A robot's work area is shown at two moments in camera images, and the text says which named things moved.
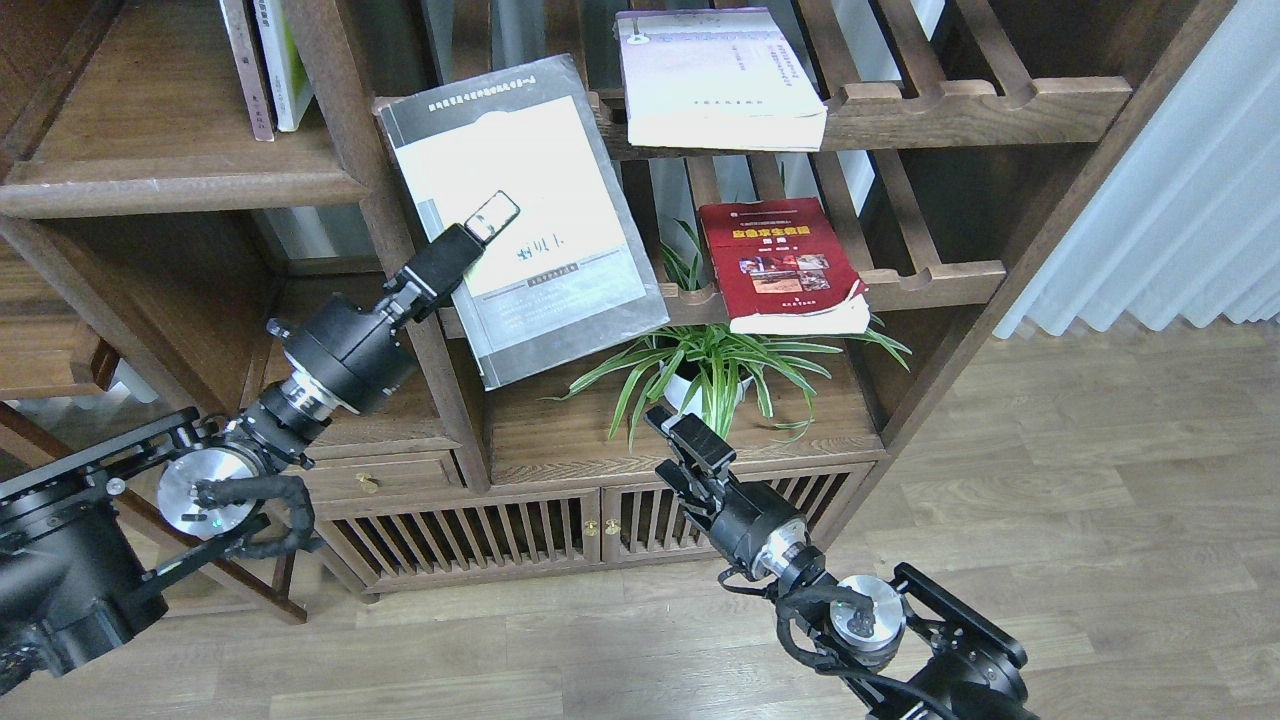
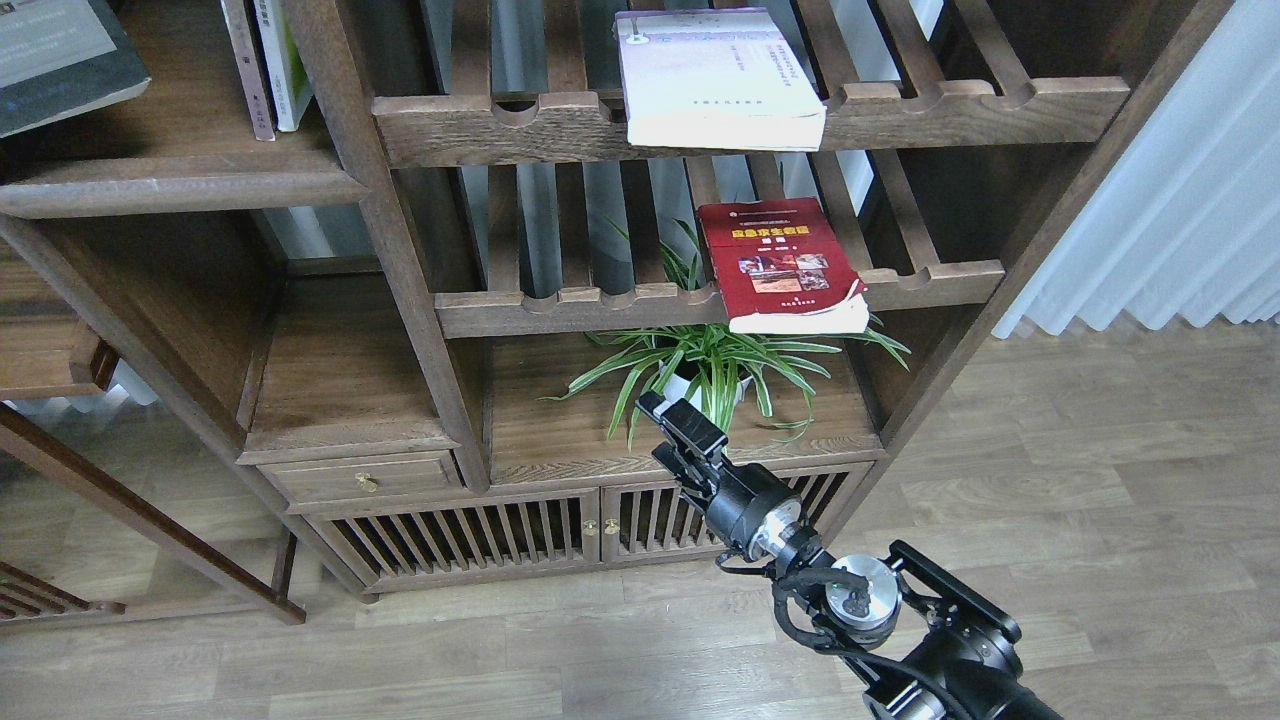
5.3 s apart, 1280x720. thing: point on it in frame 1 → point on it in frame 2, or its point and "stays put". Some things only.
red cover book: (782, 270) stays put
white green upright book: (286, 81) stays put
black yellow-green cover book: (560, 281) → (59, 59)
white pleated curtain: (1187, 220) stays put
